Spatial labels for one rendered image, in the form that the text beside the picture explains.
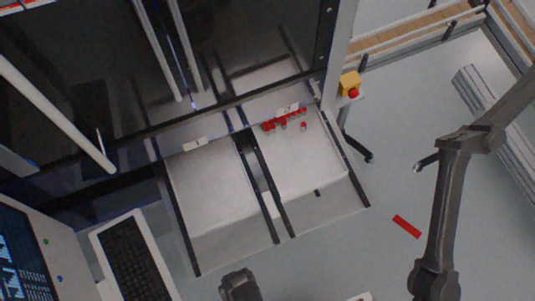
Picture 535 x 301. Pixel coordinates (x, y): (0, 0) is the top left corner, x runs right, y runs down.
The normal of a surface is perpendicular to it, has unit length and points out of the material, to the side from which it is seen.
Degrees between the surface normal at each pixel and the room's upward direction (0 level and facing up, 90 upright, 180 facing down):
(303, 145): 0
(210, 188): 0
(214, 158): 0
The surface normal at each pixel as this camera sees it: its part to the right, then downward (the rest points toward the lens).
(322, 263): -0.02, -0.37
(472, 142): 0.53, 0.10
